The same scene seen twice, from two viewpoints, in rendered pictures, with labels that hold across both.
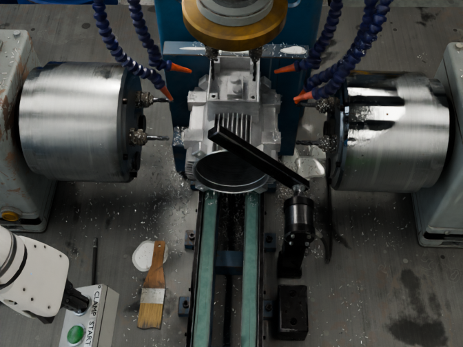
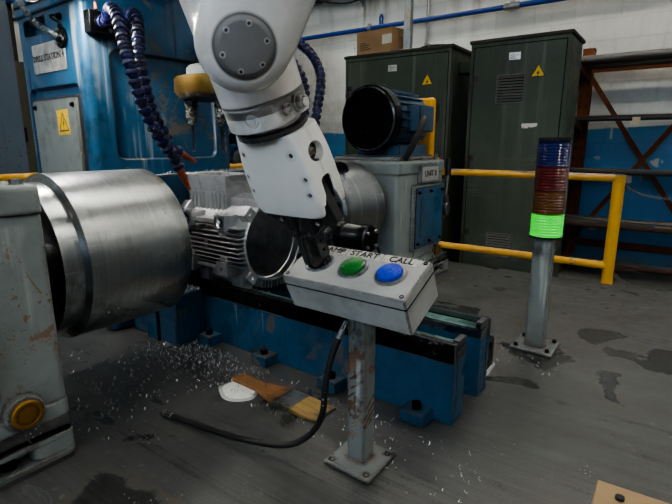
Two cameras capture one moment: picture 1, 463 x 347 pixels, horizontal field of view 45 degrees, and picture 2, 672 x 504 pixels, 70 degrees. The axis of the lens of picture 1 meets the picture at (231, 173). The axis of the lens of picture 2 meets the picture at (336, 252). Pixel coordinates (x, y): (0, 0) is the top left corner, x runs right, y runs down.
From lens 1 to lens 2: 1.04 m
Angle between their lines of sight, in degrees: 61
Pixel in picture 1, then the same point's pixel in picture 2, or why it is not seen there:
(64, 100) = (94, 177)
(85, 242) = (151, 425)
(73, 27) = not seen: outside the picture
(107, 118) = (155, 183)
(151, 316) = (315, 406)
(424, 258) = not seen: hidden behind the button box
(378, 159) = (357, 190)
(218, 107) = (234, 185)
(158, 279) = (278, 389)
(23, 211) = (45, 402)
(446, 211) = (399, 240)
